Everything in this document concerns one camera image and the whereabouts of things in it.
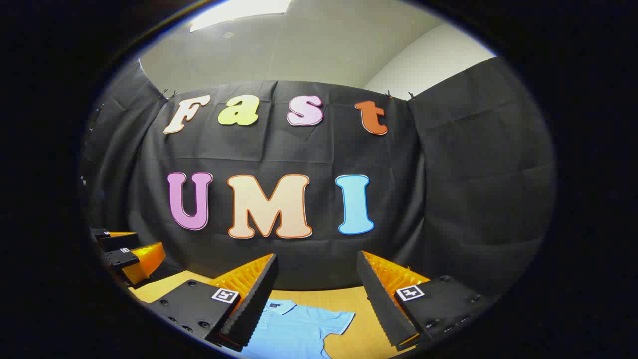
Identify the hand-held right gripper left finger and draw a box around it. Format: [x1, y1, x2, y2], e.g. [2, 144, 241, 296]
[149, 253, 279, 352]

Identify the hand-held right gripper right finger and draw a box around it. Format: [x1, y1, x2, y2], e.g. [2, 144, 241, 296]
[357, 251, 486, 350]

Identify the light blue T-shirt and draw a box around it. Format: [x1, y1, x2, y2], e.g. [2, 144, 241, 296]
[239, 299, 356, 359]

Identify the black backdrop cloth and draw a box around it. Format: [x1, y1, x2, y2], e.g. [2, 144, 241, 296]
[80, 56, 556, 305]

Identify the ceiling light panel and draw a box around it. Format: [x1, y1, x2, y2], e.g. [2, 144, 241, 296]
[189, 0, 293, 33]

